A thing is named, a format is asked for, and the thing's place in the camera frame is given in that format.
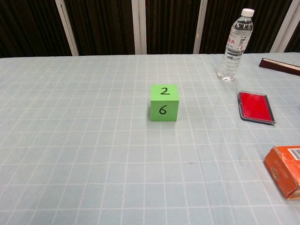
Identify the green cube with handwritten numbers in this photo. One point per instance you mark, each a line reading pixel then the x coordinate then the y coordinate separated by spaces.
pixel 164 110

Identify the light blue checked tablecloth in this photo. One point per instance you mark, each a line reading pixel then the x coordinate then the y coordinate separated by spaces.
pixel 70 164

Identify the clear plastic water bottle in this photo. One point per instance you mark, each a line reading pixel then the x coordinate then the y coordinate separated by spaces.
pixel 232 58

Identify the red ink pad case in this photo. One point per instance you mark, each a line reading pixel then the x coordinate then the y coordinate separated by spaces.
pixel 255 106

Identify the dark red slim long box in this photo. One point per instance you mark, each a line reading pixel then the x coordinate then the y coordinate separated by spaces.
pixel 281 66

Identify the orange cardboard box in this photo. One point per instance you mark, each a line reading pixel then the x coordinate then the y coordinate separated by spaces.
pixel 281 173

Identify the white partition frame post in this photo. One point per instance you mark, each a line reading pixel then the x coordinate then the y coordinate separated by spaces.
pixel 139 28
pixel 200 28
pixel 67 28
pixel 287 32

